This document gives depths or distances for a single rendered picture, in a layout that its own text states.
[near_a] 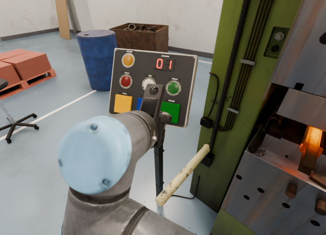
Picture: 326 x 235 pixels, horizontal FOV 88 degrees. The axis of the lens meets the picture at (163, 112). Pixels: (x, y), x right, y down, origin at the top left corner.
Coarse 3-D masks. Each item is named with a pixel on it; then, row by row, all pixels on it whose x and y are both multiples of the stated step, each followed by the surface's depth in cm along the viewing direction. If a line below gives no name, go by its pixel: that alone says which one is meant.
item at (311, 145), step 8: (312, 128) 58; (312, 136) 55; (320, 136) 55; (304, 144) 52; (312, 144) 52; (304, 152) 52; (312, 152) 49; (320, 152) 50; (304, 160) 47; (312, 160) 47; (304, 168) 47; (312, 168) 45
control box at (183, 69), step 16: (144, 64) 67; (160, 64) 65; (176, 64) 64; (192, 64) 62; (112, 80) 71; (144, 80) 67; (160, 80) 66; (176, 80) 64; (192, 80) 63; (112, 96) 72; (176, 96) 65; (112, 112) 72
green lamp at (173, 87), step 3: (171, 84) 65; (174, 84) 64; (177, 84) 64; (168, 87) 65; (171, 87) 65; (174, 87) 64; (177, 87) 64; (168, 90) 65; (171, 90) 65; (174, 90) 65; (177, 90) 64; (171, 93) 65; (174, 93) 65
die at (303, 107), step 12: (300, 84) 51; (288, 96) 51; (300, 96) 48; (312, 96) 47; (288, 108) 52; (300, 108) 50; (312, 108) 48; (324, 108) 46; (300, 120) 51; (312, 120) 49; (324, 120) 47
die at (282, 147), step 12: (276, 120) 66; (288, 120) 66; (276, 132) 61; (288, 132) 59; (300, 132) 59; (324, 132) 58; (264, 144) 63; (276, 144) 60; (288, 144) 57; (300, 144) 54; (324, 144) 55; (288, 156) 59; (300, 156) 56; (324, 156) 51; (324, 168) 53
